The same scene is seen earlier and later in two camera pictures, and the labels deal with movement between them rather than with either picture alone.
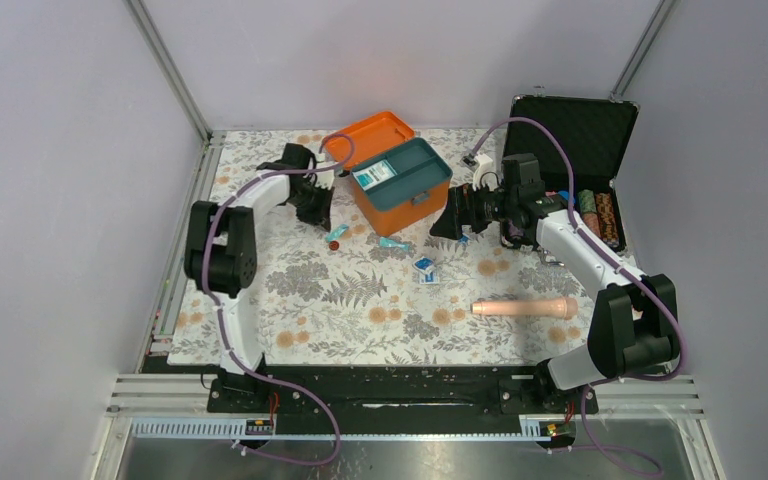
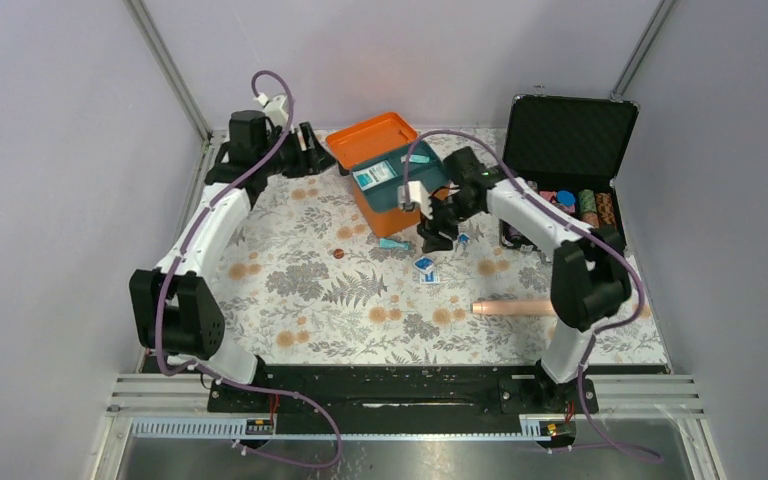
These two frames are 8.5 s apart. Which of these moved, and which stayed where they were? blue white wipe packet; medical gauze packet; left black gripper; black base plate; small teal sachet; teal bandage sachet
Moved: left black gripper; small teal sachet
Stayed: blue white wipe packet; medical gauze packet; teal bandage sachet; black base plate
